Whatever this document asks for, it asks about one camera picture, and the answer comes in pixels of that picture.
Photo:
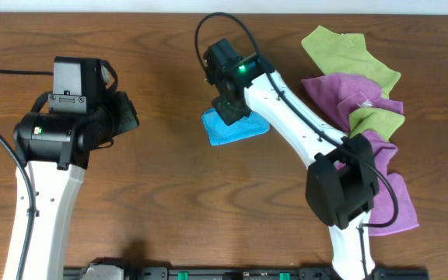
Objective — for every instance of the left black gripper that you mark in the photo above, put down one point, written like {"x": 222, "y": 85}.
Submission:
{"x": 124, "y": 113}

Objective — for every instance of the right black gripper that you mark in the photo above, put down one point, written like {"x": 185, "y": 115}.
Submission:
{"x": 231, "y": 113}

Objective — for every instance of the blue microfiber cloth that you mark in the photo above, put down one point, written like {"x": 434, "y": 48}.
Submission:
{"x": 220, "y": 133}

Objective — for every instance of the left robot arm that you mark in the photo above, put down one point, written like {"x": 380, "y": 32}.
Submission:
{"x": 50, "y": 172}

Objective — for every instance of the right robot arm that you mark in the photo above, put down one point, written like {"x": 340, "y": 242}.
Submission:
{"x": 340, "y": 185}

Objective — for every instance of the upper green microfiber cloth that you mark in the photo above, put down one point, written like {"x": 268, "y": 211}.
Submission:
{"x": 347, "y": 53}

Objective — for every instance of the green microfiber cloth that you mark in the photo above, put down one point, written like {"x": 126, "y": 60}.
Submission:
{"x": 347, "y": 53}
{"x": 383, "y": 122}

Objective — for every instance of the upper purple microfiber cloth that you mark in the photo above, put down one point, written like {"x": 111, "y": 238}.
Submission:
{"x": 340, "y": 94}

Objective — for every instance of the lower green microfiber cloth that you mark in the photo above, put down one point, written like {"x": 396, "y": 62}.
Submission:
{"x": 383, "y": 122}

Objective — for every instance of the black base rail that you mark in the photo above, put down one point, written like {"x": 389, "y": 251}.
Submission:
{"x": 116, "y": 268}

